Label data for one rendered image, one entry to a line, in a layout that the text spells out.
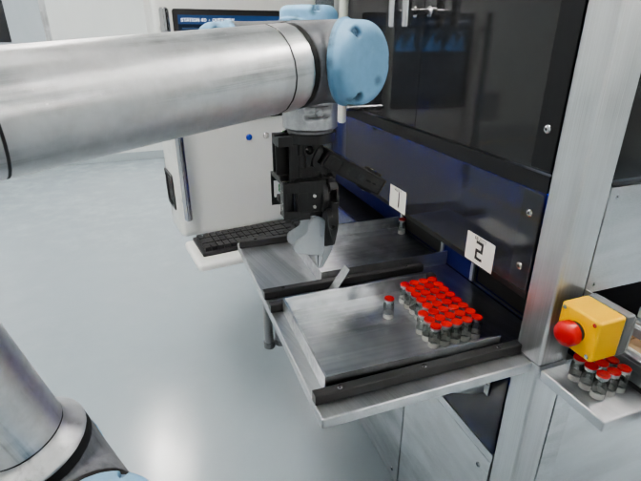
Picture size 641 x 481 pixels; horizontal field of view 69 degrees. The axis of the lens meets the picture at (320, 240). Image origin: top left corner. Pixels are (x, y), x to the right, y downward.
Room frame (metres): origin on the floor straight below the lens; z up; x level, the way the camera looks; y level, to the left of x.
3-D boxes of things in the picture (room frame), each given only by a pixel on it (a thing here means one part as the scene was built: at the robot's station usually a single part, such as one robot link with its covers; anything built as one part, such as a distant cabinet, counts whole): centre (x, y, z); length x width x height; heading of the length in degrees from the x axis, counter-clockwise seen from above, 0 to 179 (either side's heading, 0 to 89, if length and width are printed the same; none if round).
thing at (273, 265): (0.95, -0.11, 0.87); 0.70 x 0.48 x 0.02; 20
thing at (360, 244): (1.13, -0.12, 0.90); 0.34 x 0.26 x 0.04; 110
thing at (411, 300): (0.80, -0.21, 0.90); 0.18 x 0.02 x 0.05; 19
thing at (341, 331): (0.77, -0.12, 0.90); 0.34 x 0.26 x 0.04; 109
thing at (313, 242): (0.63, 0.01, 1.13); 0.06 x 0.03 x 0.09; 110
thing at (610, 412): (0.62, -0.47, 0.87); 0.14 x 0.13 x 0.02; 110
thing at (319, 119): (0.65, 0.01, 1.32); 0.08 x 0.08 x 0.05
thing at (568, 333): (0.60, -0.39, 0.99); 0.04 x 0.04 x 0.04; 20
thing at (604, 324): (0.62, -0.43, 1.00); 0.08 x 0.07 x 0.07; 110
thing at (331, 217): (0.64, -0.01, 1.17); 0.05 x 0.02 x 0.09; 20
